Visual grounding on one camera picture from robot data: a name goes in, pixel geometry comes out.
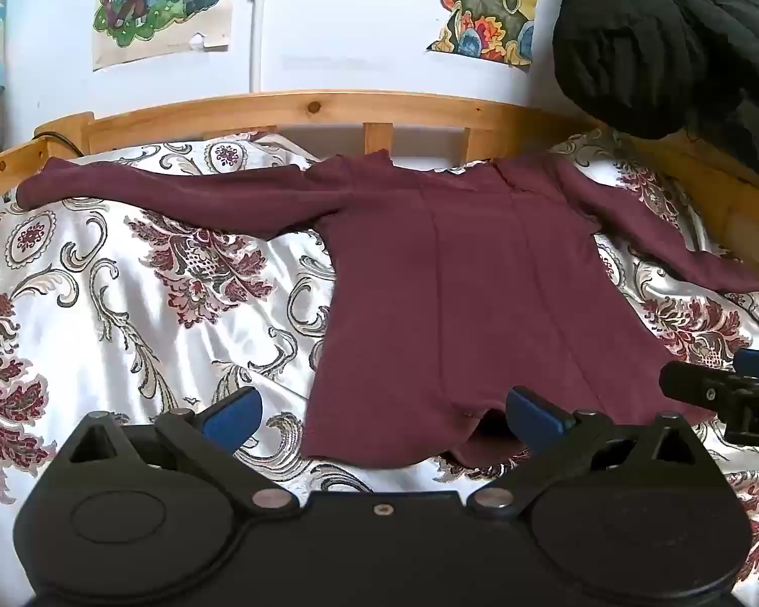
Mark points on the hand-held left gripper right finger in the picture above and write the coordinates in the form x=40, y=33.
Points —
x=532, y=418

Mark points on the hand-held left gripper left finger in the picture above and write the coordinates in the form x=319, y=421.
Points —
x=233, y=418

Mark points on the green cartoon wall poster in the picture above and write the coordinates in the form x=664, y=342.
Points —
x=164, y=0

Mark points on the black quilted jacket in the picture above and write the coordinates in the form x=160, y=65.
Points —
x=658, y=38

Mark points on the white floral bedspread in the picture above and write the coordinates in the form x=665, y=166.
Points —
x=139, y=303

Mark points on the colourful cartoon wall poster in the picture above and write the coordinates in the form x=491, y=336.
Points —
x=481, y=6

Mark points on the maroon long-sleeved shirt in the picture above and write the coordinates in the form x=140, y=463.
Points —
x=481, y=303

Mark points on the white wall pipe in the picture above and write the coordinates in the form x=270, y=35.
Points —
x=257, y=19

